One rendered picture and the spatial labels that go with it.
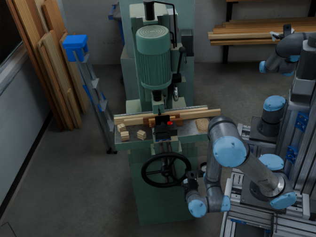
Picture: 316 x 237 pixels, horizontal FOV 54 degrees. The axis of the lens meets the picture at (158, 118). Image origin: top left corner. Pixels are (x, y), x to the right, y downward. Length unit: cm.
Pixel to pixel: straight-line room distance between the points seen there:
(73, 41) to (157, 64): 104
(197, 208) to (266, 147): 81
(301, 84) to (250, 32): 232
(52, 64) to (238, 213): 211
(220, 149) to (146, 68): 70
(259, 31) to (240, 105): 88
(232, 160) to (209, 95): 259
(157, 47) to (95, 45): 288
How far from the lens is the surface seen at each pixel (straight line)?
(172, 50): 191
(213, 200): 150
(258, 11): 423
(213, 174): 150
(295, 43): 174
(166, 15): 183
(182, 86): 202
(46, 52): 305
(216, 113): 200
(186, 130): 190
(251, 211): 180
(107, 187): 283
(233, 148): 117
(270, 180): 141
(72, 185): 294
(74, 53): 251
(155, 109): 185
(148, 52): 161
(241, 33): 381
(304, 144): 168
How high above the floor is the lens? 217
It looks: 39 degrees down
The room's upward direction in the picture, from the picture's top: 5 degrees counter-clockwise
